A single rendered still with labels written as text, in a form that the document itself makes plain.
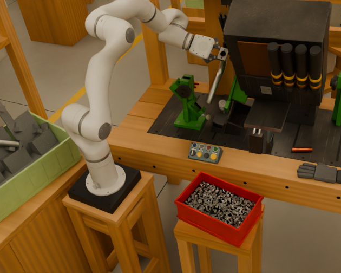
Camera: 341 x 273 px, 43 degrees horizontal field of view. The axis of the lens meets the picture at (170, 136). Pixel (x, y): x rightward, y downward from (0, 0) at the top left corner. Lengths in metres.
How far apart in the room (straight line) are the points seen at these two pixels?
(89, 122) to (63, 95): 2.79
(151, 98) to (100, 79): 0.86
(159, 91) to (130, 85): 1.81
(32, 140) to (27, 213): 0.42
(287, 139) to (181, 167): 0.54
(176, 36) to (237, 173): 0.70
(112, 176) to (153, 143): 0.33
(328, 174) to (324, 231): 1.03
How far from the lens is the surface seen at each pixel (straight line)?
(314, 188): 1.97
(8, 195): 2.18
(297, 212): 3.03
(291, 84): 1.76
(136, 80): 4.45
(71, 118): 1.78
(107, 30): 1.70
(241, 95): 2.04
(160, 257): 2.51
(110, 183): 1.99
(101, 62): 1.71
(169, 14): 2.00
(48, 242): 2.37
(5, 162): 2.34
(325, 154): 2.11
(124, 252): 2.12
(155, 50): 2.54
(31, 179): 2.22
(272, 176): 1.98
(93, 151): 1.85
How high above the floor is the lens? 2.29
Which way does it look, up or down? 39 degrees down
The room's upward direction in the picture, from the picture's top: 9 degrees counter-clockwise
